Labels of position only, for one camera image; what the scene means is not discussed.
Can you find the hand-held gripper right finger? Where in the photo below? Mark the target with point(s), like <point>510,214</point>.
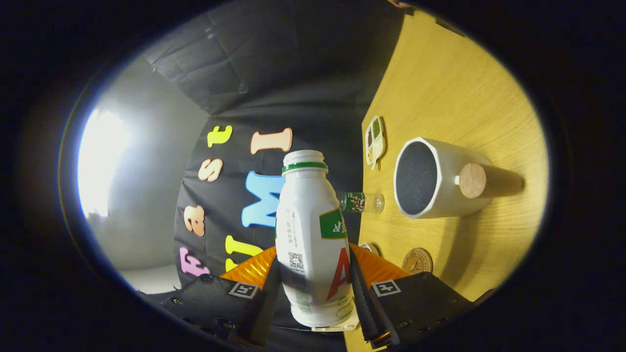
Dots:
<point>364,305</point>

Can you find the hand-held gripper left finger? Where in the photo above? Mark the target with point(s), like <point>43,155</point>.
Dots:
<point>266,305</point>

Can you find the round wooden coaster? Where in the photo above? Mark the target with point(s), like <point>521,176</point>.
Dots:
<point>418,261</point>

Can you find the white juice bottle green cap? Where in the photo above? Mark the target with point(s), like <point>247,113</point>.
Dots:
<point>305,220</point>

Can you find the clear plastic water bottle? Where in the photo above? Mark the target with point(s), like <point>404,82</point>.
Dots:
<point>359,202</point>

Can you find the white round plate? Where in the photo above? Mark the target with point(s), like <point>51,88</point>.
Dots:
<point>368,247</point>

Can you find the white divided condiment dish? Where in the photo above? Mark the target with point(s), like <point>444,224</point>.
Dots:
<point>375,142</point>

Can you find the wooden table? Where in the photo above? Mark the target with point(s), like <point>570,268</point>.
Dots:
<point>464,88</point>

